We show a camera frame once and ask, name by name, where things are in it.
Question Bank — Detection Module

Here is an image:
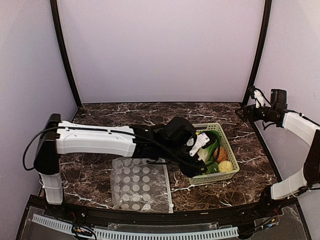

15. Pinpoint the green plastic basket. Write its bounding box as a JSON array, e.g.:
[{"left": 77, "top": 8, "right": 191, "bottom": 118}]
[{"left": 188, "top": 122, "right": 240, "bottom": 185}]

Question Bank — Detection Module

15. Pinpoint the bok choy toy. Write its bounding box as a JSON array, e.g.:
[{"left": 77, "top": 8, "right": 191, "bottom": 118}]
[{"left": 197, "top": 130, "right": 221, "bottom": 175}]

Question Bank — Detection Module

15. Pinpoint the clear polka dot zip bag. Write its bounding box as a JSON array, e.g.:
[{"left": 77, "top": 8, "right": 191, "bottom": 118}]
[{"left": 110, "top": 157, "right": 174, "bottom": 214}]

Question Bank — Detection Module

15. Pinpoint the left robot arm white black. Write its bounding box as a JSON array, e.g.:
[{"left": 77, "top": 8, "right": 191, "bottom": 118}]
[{"left": 33, "top": 113, "right": 216, "bottom": 218}]

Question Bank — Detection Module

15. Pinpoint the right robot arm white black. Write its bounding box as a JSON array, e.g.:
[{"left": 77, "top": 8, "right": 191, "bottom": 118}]
[{"left": 235, "top": 104, "right": 320, "bottom": 217}]

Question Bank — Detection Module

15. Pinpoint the brown bun toy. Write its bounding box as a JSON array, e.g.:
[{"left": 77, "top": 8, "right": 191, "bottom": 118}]
[{"left": 213, "top": 147, "right": 228, "bottom": 164}]

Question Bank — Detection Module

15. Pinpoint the cream cauliflower toy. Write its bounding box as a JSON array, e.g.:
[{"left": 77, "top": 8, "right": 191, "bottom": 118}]
[{"left": 218, "top": 160, "right": 233, "bottom": 173}]

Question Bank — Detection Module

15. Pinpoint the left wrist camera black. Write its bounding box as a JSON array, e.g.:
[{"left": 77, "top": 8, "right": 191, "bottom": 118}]
[{"left": 165, "top": 116, "right": 197, "bottom": 147}]

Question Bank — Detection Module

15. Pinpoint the right black frame post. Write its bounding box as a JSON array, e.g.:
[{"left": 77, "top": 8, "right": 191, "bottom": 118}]
[{"left": 246, "top": 0, "right": 273, "bottom": 87}]

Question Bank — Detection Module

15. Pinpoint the black frame post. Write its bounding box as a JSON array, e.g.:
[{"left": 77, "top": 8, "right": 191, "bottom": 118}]
[
  {"left": 49, "top": 0, "right": 83, "bottom": 109},
  {"left": 246, "top": 0, "right": 273, "bottom": 87}
]

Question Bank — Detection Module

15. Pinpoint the white slotted cable duct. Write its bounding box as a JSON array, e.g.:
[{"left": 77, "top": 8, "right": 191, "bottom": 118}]
[{"left": 32, "top": 214, "right": 239, "bottom": 240}]

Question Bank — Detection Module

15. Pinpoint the black front rail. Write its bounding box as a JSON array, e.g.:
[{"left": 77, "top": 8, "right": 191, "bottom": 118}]
[{"left": 27, "top": 195, "right": 263, "bottom": 226}]

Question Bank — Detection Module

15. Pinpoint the left black frame post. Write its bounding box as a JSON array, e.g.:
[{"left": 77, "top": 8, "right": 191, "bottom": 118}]
[{"left": 49, "top": 0, "right": 83, "bottom": 109}]

